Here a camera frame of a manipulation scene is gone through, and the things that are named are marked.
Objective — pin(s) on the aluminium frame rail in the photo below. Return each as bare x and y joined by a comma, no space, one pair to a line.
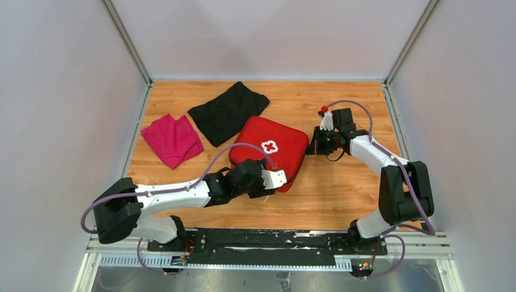
414,262

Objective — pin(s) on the red black medicine kit case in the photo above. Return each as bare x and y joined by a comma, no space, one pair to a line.
285,145

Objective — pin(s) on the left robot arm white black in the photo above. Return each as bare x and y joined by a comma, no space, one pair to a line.
127,209

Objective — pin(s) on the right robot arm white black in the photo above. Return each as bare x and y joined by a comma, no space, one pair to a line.
404,193

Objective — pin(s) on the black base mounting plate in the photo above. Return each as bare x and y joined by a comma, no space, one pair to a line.
268,247

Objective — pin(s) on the black cloth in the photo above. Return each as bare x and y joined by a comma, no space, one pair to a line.
225,116

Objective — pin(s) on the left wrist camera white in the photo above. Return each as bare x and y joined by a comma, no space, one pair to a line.
273,179

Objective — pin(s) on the pink cloth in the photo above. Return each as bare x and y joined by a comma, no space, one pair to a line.
174,141

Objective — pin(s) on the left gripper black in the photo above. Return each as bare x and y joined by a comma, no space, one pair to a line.
260,190

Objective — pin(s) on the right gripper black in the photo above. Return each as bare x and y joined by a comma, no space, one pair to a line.
316,148

